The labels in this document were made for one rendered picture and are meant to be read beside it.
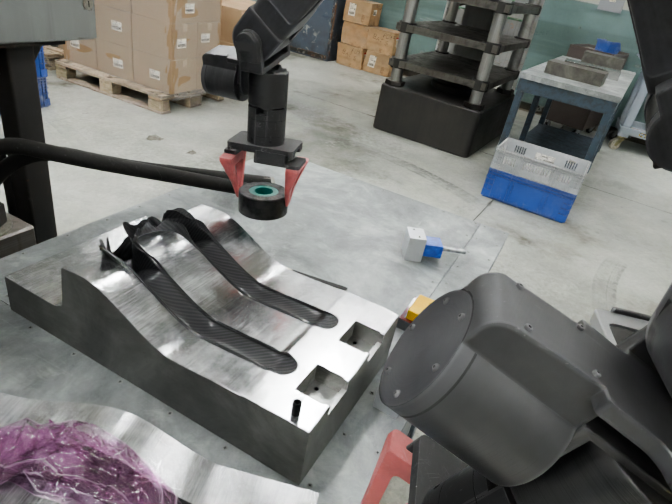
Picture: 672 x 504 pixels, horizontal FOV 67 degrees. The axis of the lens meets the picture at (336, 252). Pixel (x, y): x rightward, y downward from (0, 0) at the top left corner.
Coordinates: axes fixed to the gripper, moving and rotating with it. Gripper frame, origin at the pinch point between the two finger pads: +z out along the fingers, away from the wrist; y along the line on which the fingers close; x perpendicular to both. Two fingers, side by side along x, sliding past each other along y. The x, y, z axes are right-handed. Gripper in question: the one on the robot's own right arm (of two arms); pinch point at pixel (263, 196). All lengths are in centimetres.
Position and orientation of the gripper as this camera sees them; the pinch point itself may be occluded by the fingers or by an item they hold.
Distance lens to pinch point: 83.5
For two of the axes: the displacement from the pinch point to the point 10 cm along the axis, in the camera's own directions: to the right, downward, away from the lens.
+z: -1.1, 8.7, 4.8
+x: -2.0, 4.5, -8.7
